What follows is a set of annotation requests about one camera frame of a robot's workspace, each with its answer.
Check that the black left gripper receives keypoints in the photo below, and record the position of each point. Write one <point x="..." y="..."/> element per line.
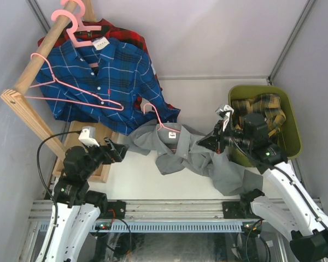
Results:
<point x="112" y="152"/>

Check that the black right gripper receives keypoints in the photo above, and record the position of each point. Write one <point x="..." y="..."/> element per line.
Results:
<point x="214" y="140"/>

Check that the pink wire hanger grey shirt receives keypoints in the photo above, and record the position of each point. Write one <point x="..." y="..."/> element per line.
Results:
<point x="162" y="126"/>

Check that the yellow plaid shirt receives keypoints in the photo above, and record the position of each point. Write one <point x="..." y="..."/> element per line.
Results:
<point x="268" y="105"/>

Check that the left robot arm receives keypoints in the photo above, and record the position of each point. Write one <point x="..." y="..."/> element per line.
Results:
<point x="75" y="207"/>

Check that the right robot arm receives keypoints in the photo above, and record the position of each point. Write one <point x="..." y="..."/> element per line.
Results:
<point x="305" y="225"/>

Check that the blue plaid shirt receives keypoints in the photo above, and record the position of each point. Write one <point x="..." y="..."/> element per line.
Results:
<point x="121" y="124"/>

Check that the red plaid shirt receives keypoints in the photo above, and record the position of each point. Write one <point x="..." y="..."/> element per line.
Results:
<point x="120" y="35"/>

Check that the pink plastic hanger red shirt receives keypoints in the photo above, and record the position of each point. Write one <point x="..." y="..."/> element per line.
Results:
<point x="82" y="25"/>

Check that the pink plastic hanger blue shirt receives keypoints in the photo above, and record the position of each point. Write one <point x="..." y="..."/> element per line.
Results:
<point x="73" y="29"/>

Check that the wooden clothes rack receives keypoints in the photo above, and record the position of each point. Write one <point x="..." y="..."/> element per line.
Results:
<point x="16" y="99"/>

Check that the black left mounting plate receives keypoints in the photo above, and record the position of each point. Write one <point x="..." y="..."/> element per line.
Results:
<point x="114" y="209"/>

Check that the black mounting plate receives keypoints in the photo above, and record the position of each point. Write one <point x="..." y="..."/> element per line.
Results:
<point x="234" y="210"/>
<point x="114" y="209"/>

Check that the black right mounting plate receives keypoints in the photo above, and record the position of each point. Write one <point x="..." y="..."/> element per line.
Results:
<point x="234" y="210"/>

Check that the green plastic basket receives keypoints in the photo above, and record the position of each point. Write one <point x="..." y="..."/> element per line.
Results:
<point x="288" y="138"/>

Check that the white paper price tag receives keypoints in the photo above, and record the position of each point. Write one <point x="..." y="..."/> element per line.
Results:
<point x="100" y="43"/>

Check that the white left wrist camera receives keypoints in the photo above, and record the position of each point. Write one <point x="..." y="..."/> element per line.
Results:
<point x="86" y="137"/>

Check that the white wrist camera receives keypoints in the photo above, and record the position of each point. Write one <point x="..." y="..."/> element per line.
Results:
<point x="224" y="110"/>
<point x="86" y="137"/>

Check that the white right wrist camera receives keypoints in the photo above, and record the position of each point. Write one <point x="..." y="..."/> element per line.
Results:
<point x="224" y="110"/>

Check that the grey slotted cable duct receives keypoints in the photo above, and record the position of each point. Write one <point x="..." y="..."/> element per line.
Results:
<point x="168" y="227"/>

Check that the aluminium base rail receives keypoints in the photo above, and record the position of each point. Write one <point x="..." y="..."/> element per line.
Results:
<point x="175" y="210"/>

